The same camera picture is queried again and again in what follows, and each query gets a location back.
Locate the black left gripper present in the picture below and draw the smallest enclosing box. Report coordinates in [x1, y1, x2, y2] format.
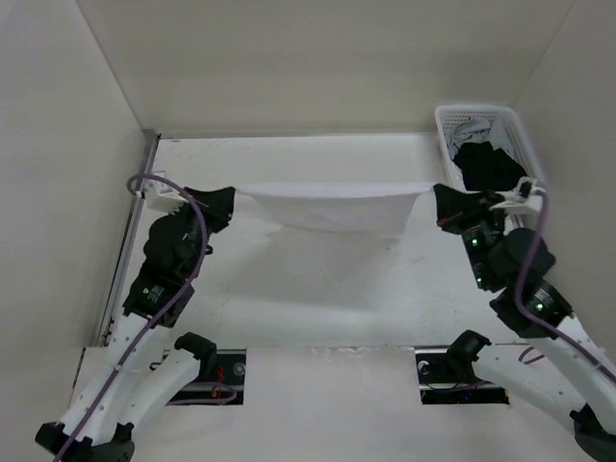
[169, 187, 236, 279]

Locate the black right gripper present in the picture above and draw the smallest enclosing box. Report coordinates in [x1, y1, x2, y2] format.
[433, 182, 509, 288]

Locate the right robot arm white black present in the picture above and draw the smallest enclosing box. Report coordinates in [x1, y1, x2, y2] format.
[432, 177, 615, 461]

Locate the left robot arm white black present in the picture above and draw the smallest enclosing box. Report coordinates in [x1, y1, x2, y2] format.
[35, 187, 236, 461]

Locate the black tank top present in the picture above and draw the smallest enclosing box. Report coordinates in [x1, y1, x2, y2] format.
[453, 141, 526, 192]

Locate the grey white tank top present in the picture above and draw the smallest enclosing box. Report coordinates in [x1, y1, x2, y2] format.
[445, 116, 514, 161]

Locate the white plastic mesh basket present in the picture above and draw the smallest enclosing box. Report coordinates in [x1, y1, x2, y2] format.
[434, 103, 547, 192]

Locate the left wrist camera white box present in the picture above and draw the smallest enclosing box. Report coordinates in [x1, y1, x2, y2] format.
[134, 175, 188, 214]

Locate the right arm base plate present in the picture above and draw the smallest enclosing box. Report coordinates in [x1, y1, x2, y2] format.
[415, 347, 510, 405]

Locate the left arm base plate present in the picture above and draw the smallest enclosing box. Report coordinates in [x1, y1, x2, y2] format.
[168, 349, 247, 406]

